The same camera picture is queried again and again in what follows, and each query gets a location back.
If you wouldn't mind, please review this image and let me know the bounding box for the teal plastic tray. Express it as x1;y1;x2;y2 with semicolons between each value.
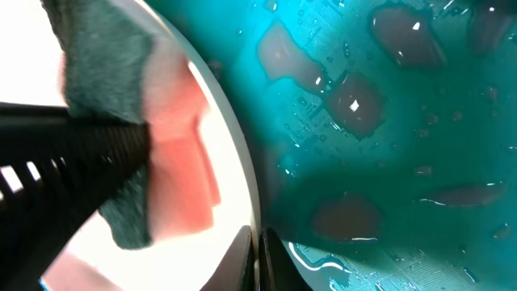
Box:
151;0;516;290

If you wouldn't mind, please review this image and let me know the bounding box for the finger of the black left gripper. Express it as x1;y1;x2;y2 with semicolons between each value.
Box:
1;103;149;290

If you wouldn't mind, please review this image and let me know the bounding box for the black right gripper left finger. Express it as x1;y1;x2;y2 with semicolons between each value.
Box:
200;226;254;291

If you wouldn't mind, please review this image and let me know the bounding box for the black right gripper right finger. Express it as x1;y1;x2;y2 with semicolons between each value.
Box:
258;228;312;291

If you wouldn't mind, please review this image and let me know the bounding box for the pink and green sponge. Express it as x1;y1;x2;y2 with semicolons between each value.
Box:
42;0;220;250

